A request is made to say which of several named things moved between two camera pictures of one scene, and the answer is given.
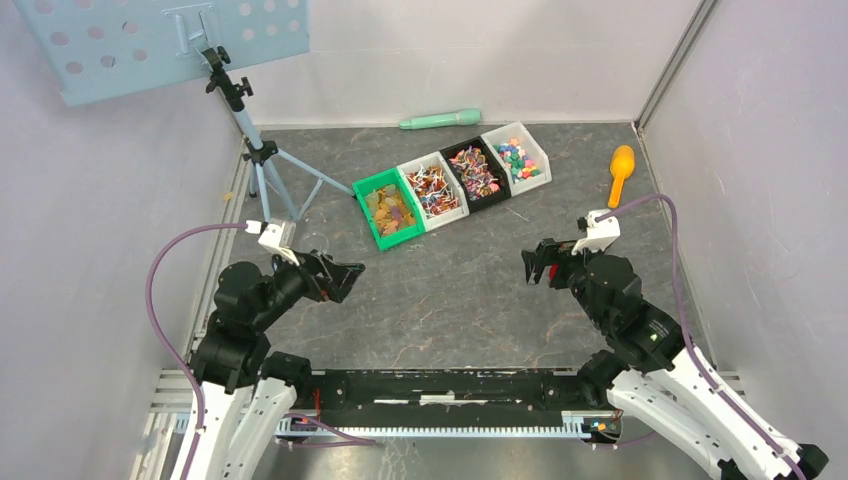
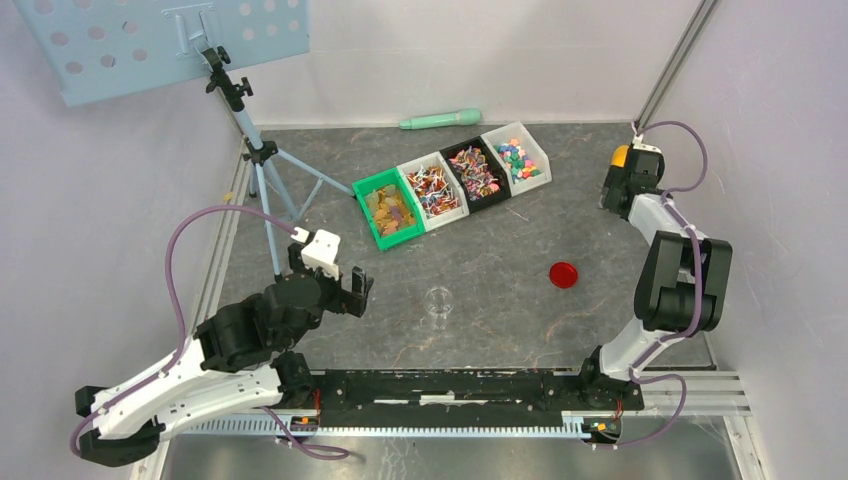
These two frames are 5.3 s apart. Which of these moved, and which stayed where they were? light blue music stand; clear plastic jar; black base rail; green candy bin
Moved: clear plastic jar
Stayed: light blue music stand; black base rail; green candy bin
